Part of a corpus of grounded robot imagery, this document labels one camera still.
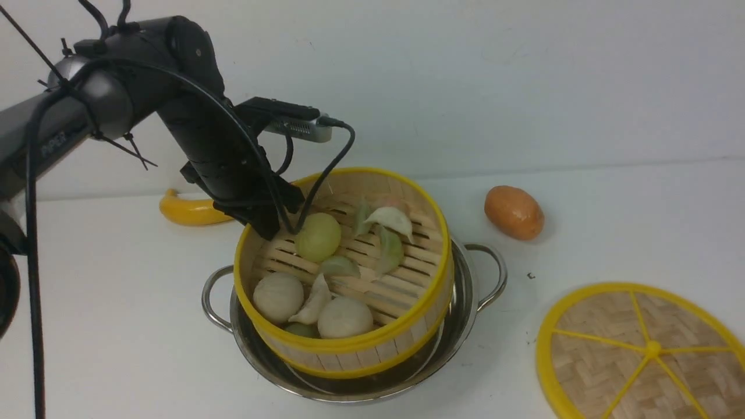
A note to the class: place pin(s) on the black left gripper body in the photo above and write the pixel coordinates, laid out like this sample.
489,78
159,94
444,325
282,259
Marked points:
229,164

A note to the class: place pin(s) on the yellow-rimmed bamboo steamer basket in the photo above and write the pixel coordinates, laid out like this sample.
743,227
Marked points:
408,305

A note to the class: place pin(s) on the yellow-rimmed bamboo steamer lid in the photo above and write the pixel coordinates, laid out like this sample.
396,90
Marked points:
624,350

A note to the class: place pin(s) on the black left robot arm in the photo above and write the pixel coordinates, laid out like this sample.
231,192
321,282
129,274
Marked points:
168,67

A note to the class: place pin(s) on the stainless steel pot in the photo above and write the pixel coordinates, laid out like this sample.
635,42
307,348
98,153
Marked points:
459,320

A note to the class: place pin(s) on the yellow toy banana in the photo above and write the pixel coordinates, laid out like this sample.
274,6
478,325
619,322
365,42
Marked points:
190,212

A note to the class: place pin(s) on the yellow steamed bun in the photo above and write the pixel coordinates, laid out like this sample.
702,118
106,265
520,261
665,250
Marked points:
319,238

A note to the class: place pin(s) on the white steamed bun left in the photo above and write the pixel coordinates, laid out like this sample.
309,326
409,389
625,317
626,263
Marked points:
278,296

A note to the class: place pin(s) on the white steamed bun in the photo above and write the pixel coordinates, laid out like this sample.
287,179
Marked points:
344,317
278,296

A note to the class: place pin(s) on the small green dumpling left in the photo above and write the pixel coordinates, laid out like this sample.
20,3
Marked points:
363,211

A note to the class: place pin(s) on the green dumpling in middle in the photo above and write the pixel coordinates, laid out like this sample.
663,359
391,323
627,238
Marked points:
338,265

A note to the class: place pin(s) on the white dumpling in front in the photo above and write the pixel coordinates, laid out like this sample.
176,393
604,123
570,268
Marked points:
320,295

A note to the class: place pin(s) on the white dumpling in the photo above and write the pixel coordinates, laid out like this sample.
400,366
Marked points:
392,218
320,295

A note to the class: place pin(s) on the pink dumpling at back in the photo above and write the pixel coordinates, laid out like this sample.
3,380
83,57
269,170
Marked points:
391,201

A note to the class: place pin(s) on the white dumpling at back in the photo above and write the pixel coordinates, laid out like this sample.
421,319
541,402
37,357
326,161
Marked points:
392,218

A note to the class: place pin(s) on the green dumpling at back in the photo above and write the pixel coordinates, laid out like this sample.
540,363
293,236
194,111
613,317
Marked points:
391,251

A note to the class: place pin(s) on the white steamed bun right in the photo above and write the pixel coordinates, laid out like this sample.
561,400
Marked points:
344,317

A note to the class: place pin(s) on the brown toy potato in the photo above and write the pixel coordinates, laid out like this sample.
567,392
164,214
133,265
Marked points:
514,212

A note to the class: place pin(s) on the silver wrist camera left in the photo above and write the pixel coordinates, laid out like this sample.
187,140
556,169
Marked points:
283,118

